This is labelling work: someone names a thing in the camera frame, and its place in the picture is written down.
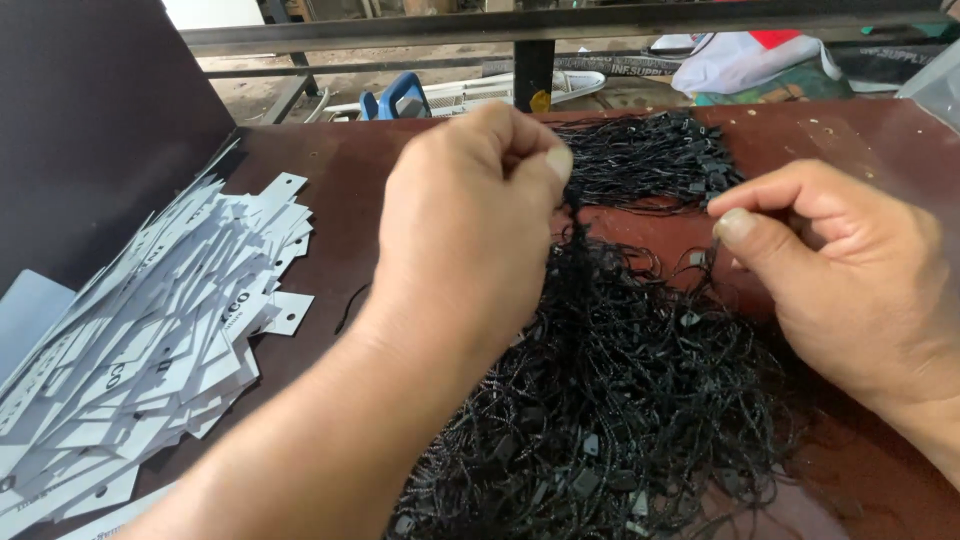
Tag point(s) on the dark metal frame rail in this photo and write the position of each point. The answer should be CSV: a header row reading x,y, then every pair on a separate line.
x,y
525,22

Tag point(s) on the dark brown board panel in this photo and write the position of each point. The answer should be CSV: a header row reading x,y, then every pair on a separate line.
x,y
97,127

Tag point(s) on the white plastic grille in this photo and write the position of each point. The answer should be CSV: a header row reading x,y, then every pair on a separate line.
x,y
487,91

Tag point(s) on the white plastic bag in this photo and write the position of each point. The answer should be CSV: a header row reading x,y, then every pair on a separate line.
x,y
742,60

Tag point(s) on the black printed banner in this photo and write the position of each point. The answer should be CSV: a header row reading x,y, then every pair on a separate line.
x,y
892,64

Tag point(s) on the pale grey paper sheet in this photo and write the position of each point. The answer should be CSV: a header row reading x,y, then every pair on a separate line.
x,y
30,315

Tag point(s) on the yellow sticker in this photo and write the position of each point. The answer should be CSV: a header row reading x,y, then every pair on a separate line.
x,y
540,102

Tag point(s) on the black metal post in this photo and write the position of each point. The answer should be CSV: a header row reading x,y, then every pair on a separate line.
x,y
534,71

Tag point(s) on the clear plastic bag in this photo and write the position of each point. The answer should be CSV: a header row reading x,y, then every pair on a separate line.
x,y
934,86

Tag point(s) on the stray black thread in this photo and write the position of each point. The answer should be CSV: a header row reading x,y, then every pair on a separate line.
x,y
349,309

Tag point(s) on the person's right hand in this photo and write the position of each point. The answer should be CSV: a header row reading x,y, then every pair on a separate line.
x,y
862,300

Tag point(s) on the pile of white paper tags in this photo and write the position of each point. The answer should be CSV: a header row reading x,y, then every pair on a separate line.
x,y
142,352

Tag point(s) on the person's left hand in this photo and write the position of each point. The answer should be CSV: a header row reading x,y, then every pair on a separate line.
x,y
457,232

